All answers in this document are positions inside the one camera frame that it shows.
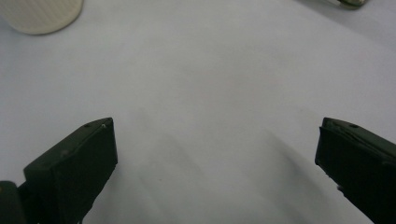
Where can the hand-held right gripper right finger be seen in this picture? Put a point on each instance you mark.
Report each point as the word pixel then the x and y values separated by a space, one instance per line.
pixel 361 168

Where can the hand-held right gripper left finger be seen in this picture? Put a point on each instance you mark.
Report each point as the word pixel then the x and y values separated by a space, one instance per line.
pixel 74 174

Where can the metal mesh basket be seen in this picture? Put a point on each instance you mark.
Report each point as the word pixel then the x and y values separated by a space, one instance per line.
pixel 350 3

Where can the white foam mat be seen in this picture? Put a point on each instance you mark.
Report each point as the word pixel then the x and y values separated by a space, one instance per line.
pixel 199 77

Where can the cream pump bottle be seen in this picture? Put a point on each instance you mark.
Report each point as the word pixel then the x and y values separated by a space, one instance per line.
pixel 40 14

